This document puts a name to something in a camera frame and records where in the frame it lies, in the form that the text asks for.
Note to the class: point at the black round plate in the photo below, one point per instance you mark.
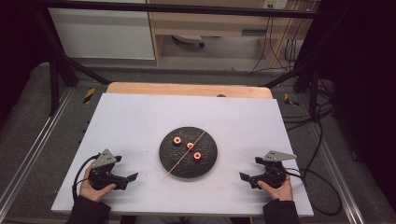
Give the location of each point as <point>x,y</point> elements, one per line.
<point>199,168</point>

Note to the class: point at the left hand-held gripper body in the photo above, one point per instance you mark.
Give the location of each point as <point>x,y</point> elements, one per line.
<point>104,179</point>

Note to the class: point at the white chair base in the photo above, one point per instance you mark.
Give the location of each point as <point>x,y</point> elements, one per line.
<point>188,39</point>

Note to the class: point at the white cabinet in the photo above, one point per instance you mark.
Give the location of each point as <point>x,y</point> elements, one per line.
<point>99,34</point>

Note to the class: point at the white wall socket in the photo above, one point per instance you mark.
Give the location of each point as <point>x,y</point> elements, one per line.
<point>275,3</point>

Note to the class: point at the person's left hand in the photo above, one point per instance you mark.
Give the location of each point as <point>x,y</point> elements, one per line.
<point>91,193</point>

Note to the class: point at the wooden table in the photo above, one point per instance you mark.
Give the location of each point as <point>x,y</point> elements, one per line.
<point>186,90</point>

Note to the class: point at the white board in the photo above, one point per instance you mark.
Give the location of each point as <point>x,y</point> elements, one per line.
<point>140,124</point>

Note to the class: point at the dark curtain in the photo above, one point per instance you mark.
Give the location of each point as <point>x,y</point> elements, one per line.
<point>367,77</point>
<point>18,46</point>

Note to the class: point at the thin wooden skewer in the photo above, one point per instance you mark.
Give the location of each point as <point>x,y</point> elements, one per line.
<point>182,159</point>

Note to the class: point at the yellow black tape strip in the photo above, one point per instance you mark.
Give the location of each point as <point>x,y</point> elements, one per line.
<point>290,100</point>
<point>89,95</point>

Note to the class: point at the person's right hand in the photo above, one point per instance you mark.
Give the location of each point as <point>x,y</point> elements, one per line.
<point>281,193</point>

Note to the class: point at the black metal frame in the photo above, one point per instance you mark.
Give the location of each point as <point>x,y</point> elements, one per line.
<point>186,7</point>

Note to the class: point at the aluminium floor rail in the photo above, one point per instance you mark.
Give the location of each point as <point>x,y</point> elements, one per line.
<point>339,180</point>
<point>37,140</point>

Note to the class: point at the light wooden desk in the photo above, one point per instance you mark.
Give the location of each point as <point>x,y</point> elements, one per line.
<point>202,23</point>

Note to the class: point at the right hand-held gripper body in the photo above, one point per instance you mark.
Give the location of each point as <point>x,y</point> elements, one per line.
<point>274,174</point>

